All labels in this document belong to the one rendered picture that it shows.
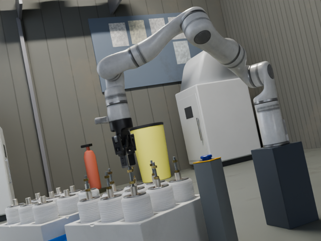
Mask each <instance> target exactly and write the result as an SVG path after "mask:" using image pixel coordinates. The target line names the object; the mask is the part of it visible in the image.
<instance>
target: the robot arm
mask: <svg viewBox="0 0 321 241"><path fill-rule="evenodd" d="M181 33H184V35H185V37H186V39H187V40H188V42H189V43H191V44H192V45H194V46H196V47H198V48H200V49H201V50H203V51H205V52H207V53H208V54H210V55H211V56H212V57H213V58H214V59H216V60H217V61H218V62H219V63H221V64H222V65H224V66H225V67H226V68H228V69H229V70H231V71H232V72H233V73H235V74H236V75H237V76H238V77H239V78H240V79H241V80H242V81H243V82H244V83H245V84H246V85H247V86H248V87H250V88H257V87H261V86H264V89H263V91H262V92H261V93H260V94H259V95H258V96H256V97H255V98H254V99H253V102H254V105H255V110H256V115H257V121H258V125H259V129H260V134H261V139H262V143H263V147H264V148H270V147H276V146H281V145H285V144H288V143H289V137H288V132H287V128H286V124H285V120H284V119H282V116H281V112H280V108H279V103H278V97H277V89H276V84H275V78H274V72H273V69H272V66H271V64H270V63H269V62H268V61H264V62H260V63H257V64H254V65H250V66H247V65H246V60H247V55H246V51H245V49H244V48H243V47H242V46H241V45H240V44H239V43H238V42H236V41H235V40H233V39H231V38H224V37H222V36H221V35H220V34H219V32H218V31H217V30H216V29H215V28H214V26H213V24H212V22H211V21H210V19H209V17H208V15H207V13H206V12H205V10H204V9H203V8H201V7H192V8H189V9H187V10H185V11H184V12H182V13H181V14H180V15H178V16H177V17H176V18H174V19H173V20H172V21H170V22H169V23H167V24H166V25H165V26H163V27H162V28H161V29H159V30H158V31H157V32H155V33H154V34H153V35H151V36H150V37H148V38H146V39H145V40H143V41H141V42H139V43H137V44H135V45H133V46H131V47H129V48H128V49H126V50H124V51H121V52H118V53H115V54H112V55H109V56H107V57H105V58H103V59H102V60H101V61H100V62H99V63H98V65H97V73H98V74H99V76H100V77H102V78H103V79H105V82H106V90H105V100H106V105H107V116H106V117H99V118H95V124H108V123H109V125H110V130H111V132H116V135H115V136H112V141H113V145H114V149H115V153H116V155H118V156H120V161H121V166H122V168H127V167H129V165H136V159H135V155H134V153H135V151H136V150H137V149H136V144H135V137H134V134H130V132H129V129H131V128H133V123H132V118H131V114H130V109H129V106H128V101H127V96H126V93H125V80H124V71H126V70H129V69H135V68H138V67H140V66H142V65H144V64H146V63H148V62H149V61H151V60H153V59H154V58H155V57H156V56H157V55H158V54H159V53H160V52H161V51H162V50H163V48H164V47H165V46H166V45H167V43H168V42H169V41H170V40H171V39H173V38H174V37H175V36H177V35H179V34H181ZM127 154H128V158H127ZM128 160H129V164H128Z"/></svg>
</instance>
